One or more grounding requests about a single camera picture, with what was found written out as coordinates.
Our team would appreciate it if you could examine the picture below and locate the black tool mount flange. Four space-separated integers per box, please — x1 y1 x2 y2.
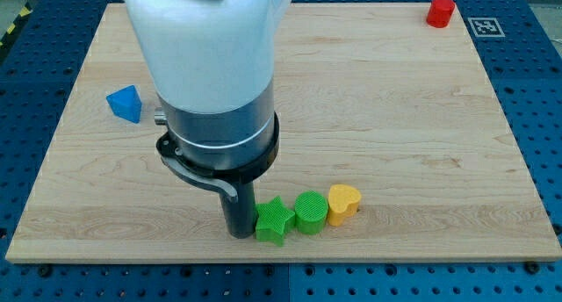
155 113 280 204

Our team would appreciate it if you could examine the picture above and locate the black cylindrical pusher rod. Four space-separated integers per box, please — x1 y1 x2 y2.
220 183 257 239

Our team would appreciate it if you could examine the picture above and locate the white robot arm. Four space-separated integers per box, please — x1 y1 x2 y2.
123 0 292 238

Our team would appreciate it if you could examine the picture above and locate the green star block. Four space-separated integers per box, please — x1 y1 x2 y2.
255 196 296 247

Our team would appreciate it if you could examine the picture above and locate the green cylinder block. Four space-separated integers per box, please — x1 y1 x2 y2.
294 191 328 234

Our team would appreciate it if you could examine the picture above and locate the yellow heart block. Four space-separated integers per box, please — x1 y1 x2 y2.
328 184 362 227

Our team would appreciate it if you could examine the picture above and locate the blue triangle block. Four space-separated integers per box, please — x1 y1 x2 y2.
105 85 142 124

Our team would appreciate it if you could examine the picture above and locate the wooden board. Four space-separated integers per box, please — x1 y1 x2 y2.
6 4 561 264

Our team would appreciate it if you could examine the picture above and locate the red cylinder block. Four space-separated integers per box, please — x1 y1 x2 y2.
426 0 456 28

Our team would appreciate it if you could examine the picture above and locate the fiducial marker tag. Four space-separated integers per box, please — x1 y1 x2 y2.
468 17 505 38

